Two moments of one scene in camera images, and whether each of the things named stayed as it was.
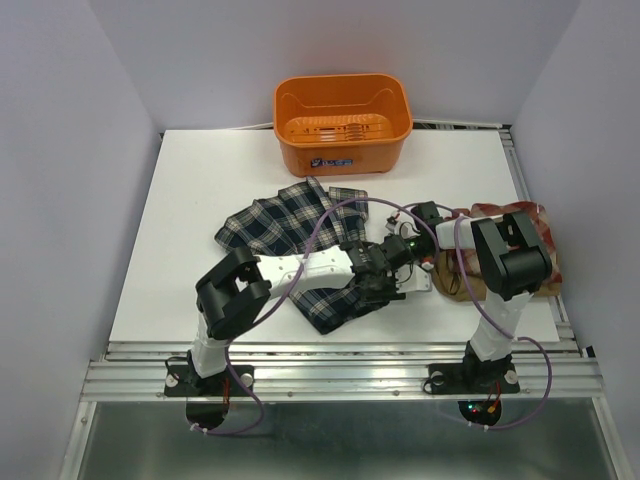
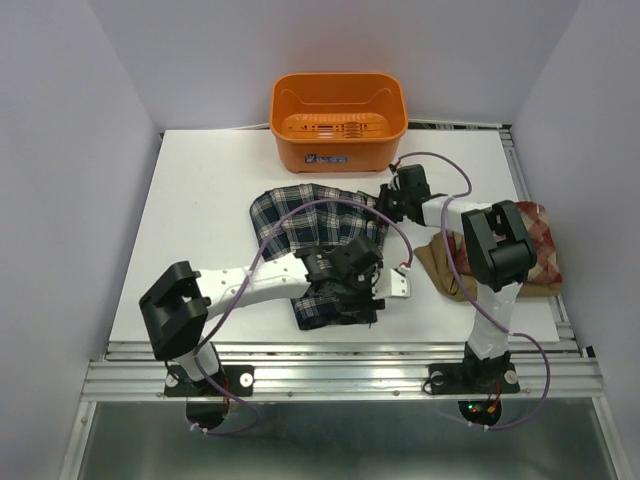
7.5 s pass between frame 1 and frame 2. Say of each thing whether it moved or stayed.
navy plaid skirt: moved
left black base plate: stayed
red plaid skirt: stayed
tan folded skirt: stayed
